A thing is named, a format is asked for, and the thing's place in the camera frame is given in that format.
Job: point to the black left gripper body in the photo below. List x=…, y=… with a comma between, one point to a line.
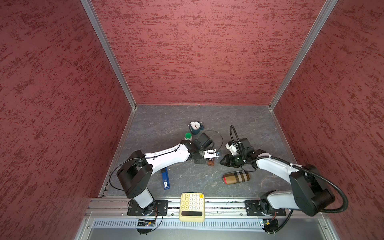
x=199, y=159

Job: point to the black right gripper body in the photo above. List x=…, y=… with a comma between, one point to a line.
x=237, y=160

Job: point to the brown weekly pill organizer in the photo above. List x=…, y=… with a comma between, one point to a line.
x=211, y=162

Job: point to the green capped pill bottle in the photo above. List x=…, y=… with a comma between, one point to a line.
x=188, y=136

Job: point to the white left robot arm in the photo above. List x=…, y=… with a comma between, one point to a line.
x=135, y=173

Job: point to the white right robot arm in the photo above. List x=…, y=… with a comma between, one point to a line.
x=308, y=193

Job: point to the plaid checkered pouch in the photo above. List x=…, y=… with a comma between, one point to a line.
x=236, y=177

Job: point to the teal dial kitchen scale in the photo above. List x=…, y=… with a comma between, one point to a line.
x=195, y=127

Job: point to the yellow calculator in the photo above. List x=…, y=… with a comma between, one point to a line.
x=192, y=208

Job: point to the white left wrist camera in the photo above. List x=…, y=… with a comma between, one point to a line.
x=211, y=154

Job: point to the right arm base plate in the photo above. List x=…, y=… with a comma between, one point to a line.
x=255, y=207

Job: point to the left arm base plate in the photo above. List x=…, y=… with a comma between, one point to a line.
x=158, y=206

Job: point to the aluminium corner post left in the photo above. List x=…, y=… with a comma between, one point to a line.
x=97, y=26

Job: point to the aluminium corner post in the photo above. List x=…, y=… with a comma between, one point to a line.
x=97, y=26
x=317, y=26

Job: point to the aluminium corner post right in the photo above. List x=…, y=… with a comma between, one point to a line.
x=317, y=26

